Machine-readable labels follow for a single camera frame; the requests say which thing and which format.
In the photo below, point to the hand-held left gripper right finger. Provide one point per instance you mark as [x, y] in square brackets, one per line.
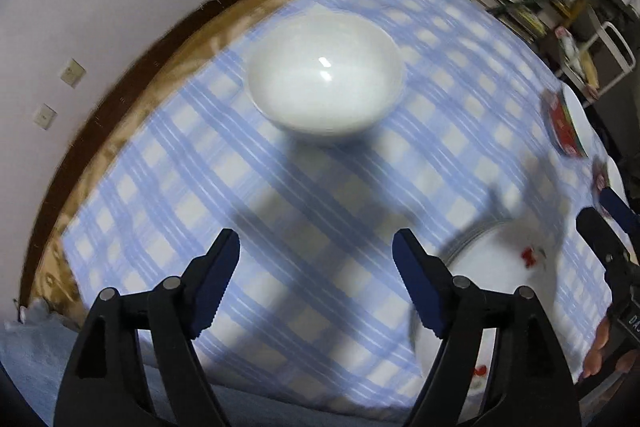
[420, 287]

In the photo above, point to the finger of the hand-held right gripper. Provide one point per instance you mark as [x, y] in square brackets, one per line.
[620, 214]
[600, 234]

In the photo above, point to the blue checked tablecloth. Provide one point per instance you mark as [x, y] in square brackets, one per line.
[310, 217]

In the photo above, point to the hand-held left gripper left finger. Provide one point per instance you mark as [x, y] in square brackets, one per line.
[215, 287]

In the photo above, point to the large red patterned bowl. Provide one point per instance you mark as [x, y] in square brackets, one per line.
[562, 127]

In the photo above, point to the white trolley cart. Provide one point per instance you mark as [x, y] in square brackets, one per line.
[621, 46]

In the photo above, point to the small red patterned bowl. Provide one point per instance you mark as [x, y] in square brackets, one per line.
[599, 179]

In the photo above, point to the light blue bed sheet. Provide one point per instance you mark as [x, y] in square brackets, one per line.
[30, 357]

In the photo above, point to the plain white bowl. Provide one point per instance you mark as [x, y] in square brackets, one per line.
[325, 77]

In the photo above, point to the person's right hand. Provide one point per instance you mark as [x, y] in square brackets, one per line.
[600, 342]

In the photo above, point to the white packet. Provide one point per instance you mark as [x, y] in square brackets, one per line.
[570, 52]

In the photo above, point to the yellow packet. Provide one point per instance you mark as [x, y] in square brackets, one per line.
[590, 69]

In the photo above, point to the white wall socket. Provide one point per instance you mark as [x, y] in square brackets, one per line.
[72, 73]
[45, 117]

